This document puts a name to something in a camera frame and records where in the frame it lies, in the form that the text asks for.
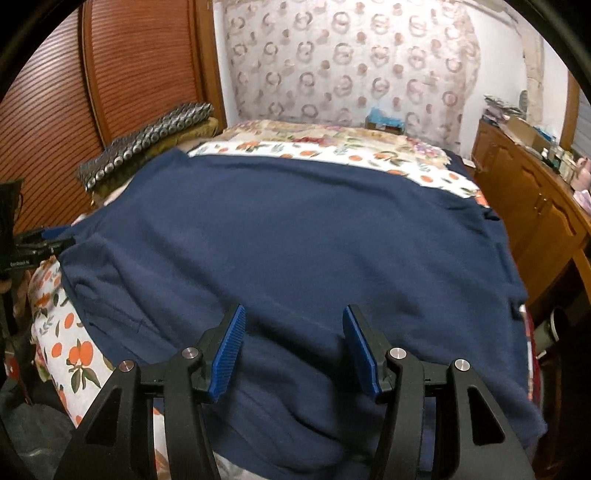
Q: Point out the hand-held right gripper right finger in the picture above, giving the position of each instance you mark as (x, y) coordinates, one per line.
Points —
(362, 355)

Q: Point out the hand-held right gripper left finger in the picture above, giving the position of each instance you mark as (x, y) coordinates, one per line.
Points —
(226, 360)

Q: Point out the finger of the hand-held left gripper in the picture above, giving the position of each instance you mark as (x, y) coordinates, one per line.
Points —
(55, 233)

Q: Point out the navy blue t-shirt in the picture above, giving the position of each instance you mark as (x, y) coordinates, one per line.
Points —
(295, 240)

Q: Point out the wooden louvered wardrobe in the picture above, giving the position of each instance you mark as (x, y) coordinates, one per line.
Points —
(138, 60)

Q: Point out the grey cylindrical object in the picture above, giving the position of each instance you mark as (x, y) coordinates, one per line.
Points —
(554, 325)

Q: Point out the floral quilt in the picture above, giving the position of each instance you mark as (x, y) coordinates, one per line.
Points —
(323, 134)

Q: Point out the wooden sideboard cabinet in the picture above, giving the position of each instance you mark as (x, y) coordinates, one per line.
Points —
(531, 194)

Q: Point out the cardboard box with blue contents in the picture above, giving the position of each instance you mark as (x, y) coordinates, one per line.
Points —
(385, 121)

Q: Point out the group of small bottles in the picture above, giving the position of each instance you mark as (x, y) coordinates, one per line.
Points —
(556, 159)

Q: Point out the open cardboard box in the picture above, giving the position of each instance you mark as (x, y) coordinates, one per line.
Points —
(524, 131)

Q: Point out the stack of folded cloths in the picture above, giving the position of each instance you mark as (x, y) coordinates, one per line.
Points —
(501, 107)

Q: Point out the tied beige side curtain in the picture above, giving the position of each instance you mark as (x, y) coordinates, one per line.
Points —
(535, 78)

